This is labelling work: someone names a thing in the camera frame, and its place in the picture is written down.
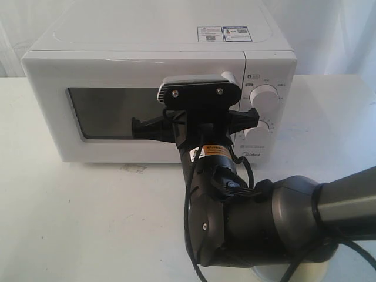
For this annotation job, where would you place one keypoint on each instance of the cream white bowl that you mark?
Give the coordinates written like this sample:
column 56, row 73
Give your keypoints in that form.
column 267, row 267

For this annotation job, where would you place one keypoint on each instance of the white control knob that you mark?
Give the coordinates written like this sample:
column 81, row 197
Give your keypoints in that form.
column 264, row 97
column 261, row 131

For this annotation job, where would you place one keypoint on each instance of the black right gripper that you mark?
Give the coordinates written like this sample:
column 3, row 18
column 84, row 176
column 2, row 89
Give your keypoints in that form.
column 202, row 137

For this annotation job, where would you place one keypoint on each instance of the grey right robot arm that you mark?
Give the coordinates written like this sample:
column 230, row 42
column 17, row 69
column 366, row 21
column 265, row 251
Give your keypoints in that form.
column 231, row 220

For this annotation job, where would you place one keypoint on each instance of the upper white control knob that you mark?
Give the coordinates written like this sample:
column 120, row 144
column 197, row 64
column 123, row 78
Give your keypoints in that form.
column 264, row 97

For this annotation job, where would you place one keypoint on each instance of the lower white control knob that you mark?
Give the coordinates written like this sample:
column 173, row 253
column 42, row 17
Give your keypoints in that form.
column 261, row 131

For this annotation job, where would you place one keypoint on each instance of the right blue-bordered label sticker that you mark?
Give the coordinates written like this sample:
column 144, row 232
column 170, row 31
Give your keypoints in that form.
column 236, row 34

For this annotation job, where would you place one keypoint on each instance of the white microwave oven body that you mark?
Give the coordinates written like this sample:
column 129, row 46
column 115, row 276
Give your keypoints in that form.
column 172, row 26

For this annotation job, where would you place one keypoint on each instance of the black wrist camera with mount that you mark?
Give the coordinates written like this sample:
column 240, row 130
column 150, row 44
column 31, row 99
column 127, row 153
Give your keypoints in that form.
column 199, row 99

